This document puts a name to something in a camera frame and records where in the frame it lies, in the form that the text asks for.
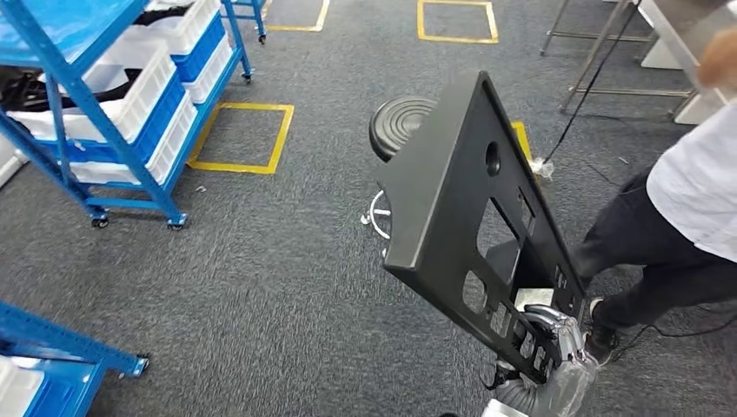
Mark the blue plastic bin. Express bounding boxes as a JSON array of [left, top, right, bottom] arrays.
[[43, 71, 185, 165], [172, 14, 229, 82]]

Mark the black hanging cable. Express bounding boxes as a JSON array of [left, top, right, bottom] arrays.
[[542, 0, 643, 166]]

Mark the black plastic plate holder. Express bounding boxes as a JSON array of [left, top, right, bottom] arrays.
[[376, 69, 588, 386]]

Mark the black plastic trim part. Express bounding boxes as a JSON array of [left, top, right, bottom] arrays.
[[132, 3, 194, 27], [0, 64, 143, 113]]

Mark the blue metal shelf rack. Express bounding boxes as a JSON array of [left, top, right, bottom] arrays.
[[0, 299, 152, 417], [220, 0, 270, 46], [0, 0, 255, 231]]

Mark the black round stool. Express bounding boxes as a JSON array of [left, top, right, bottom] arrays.
[[359, 95, 440, 257]]

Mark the white panel desk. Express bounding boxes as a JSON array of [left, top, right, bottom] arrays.
[[640, 35, 727, 126]]

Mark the white crumpled wad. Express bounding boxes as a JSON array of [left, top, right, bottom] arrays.
[[528, 156, 555, 181]]

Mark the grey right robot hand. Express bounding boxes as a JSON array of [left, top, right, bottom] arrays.
[[521, 303, 600, 417]]

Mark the person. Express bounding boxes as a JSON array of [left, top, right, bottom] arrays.
[[571, 29, 737, 367]]

